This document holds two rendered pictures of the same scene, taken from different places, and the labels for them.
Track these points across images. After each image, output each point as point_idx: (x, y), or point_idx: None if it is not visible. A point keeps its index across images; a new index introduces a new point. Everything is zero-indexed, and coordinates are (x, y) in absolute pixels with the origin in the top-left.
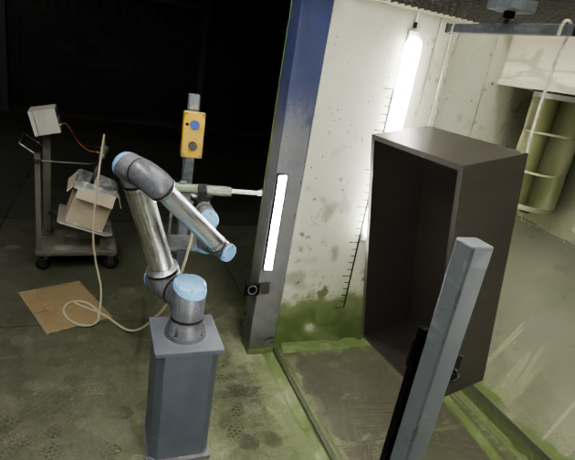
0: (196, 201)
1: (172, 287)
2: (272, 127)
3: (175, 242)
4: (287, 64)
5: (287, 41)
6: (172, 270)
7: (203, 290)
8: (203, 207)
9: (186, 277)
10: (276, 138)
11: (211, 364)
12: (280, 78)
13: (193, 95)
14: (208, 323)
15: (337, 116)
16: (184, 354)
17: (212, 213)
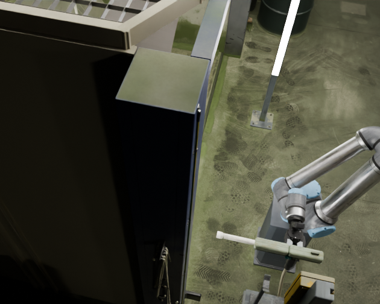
0: (301, 230)
1: (319, 195)
2: (187, 248)
3: None
4: (195, 175)
5: (192, 172)
6: (319, 200)
7: None
8: (302, 201)
9: (310, 190)
10: (189, 237)
11: None
12: (188, 212)
13: (329, 282)
14: (276, 214)
15: (108, 178)
16: None
17: (297, 188)
